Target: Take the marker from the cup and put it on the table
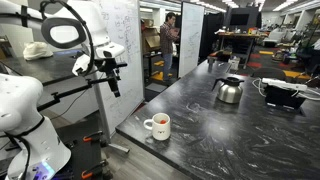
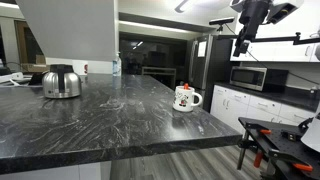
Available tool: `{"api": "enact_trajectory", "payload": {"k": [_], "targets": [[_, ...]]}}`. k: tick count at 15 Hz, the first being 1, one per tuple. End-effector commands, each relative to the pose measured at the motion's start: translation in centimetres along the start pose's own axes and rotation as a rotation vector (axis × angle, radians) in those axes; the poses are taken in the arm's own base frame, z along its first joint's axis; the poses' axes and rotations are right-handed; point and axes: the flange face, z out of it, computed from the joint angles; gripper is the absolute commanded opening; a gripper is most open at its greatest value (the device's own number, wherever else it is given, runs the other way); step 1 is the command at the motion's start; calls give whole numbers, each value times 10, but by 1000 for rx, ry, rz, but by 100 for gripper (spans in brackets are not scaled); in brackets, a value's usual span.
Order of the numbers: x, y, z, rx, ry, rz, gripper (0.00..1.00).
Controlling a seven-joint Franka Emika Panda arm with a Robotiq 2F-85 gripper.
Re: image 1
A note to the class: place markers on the person in plaid shirt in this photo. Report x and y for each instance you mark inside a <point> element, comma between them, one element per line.
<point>166,40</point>

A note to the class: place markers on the white cloth bag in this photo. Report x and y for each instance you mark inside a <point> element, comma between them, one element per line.
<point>36,50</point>

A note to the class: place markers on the red-capped white marker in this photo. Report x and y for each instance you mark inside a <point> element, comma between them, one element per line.
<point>162,121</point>

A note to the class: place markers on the narrow tall whiteboard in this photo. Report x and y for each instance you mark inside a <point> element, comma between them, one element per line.
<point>190,40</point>

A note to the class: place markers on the orange clamp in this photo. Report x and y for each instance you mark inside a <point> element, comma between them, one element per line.
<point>87,139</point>
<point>86,174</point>

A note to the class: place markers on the stainless steel coffee carafe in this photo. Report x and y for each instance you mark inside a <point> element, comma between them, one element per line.
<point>230,93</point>

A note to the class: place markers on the black partition curtain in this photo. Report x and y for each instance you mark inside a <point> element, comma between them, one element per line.
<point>210,33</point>

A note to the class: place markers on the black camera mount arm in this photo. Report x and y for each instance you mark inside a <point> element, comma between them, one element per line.
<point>71,90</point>

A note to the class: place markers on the white armchair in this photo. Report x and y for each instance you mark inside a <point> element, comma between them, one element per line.
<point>276,36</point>

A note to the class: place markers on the cardboard box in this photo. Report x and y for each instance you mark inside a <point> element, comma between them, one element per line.
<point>152,40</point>

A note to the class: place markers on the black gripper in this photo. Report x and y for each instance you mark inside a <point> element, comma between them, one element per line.
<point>110,65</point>

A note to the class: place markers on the black robot stand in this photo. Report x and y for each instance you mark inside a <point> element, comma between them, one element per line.
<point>83,153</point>

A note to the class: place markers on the white power strip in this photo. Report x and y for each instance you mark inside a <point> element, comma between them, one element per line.
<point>283,84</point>

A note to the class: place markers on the black wall monitor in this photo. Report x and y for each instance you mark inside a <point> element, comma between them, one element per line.
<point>239,19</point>

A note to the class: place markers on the white printed mug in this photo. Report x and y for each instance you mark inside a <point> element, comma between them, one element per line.
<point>161,131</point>

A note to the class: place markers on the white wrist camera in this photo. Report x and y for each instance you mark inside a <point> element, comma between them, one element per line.
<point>80,65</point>

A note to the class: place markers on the black box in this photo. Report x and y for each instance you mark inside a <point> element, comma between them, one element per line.
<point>283,98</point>

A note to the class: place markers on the black-topped kitchen counter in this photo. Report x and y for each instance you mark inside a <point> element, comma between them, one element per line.
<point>50,68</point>

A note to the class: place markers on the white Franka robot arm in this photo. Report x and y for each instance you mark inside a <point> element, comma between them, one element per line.
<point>20,100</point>

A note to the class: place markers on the large whiteboard on stand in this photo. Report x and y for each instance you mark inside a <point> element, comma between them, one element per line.
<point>126,50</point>

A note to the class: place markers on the wooden office desk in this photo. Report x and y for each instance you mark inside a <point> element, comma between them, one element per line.
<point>240,35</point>

